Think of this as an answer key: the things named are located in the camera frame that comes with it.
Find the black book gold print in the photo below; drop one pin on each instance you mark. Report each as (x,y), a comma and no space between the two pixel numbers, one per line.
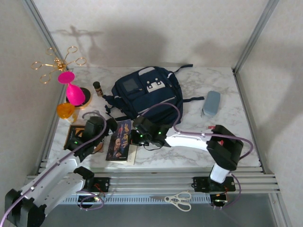
(72,136)

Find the dark blue portrait book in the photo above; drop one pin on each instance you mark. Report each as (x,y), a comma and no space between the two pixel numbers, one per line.
(118,144)

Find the navy blue backpack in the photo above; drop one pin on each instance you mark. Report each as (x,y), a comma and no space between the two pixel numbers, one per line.
(142,94)

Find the grey blue pencil case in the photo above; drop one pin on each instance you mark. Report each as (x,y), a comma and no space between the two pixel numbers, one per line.
(211,102)

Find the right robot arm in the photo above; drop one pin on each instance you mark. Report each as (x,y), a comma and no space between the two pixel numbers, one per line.
(189,142)

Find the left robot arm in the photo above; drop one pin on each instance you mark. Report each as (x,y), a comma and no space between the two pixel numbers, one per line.
(59,166)

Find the amber orange wine glass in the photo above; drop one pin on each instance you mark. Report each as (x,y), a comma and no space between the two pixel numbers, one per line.
(64,110)

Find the gold glass rack marble base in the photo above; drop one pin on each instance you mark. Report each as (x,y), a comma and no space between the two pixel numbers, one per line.
(87,94)

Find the pink wine glass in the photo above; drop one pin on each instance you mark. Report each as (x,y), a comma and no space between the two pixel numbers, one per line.
(74,94)

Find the spice bottle black cap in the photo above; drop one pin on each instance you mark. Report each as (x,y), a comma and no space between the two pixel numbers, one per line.
(98,89)

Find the small black circuit board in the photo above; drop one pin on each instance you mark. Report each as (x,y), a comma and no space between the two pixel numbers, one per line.
(219,199)
(88,199)

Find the aluminium front rail base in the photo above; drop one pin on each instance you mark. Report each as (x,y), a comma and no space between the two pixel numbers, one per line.
(154,183)

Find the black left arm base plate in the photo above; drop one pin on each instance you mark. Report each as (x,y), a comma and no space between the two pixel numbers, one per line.
(104,184)

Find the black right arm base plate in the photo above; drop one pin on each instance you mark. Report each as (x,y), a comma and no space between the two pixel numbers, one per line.
(200,184)

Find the aluminium frame post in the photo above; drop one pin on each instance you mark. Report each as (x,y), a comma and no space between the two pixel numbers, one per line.
(260,23)
(40,21)

